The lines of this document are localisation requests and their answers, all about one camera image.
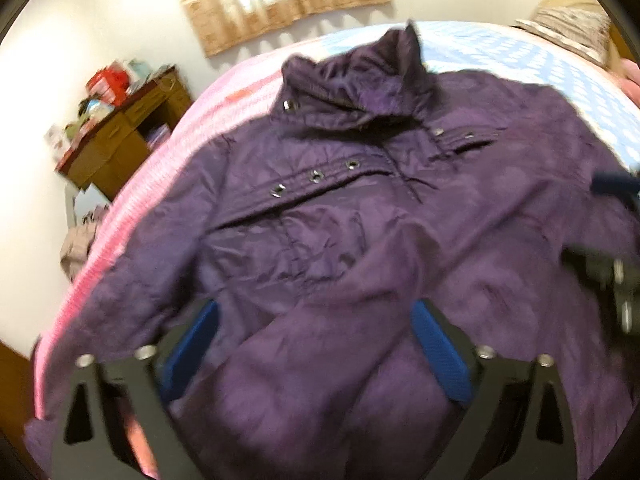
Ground purple jacket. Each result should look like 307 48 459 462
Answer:
22 19 637 480

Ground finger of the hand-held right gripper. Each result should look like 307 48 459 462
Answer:
591 172 640 202

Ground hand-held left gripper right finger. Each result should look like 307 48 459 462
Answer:
410 299 581 480

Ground red box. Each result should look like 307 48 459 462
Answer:
85 67 132 107

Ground beige patterned curtain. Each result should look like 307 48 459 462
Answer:
175 0 393 58

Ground grey striped pillow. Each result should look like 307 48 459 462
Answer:
510 2 621 68

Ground beige cloth bundle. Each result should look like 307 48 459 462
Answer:
59 210 112 282

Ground pink pillow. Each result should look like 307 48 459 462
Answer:
617 57 640 92

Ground wooden desk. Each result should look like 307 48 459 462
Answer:
55 65 196 201

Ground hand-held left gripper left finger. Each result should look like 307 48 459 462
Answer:
50 300 221 480

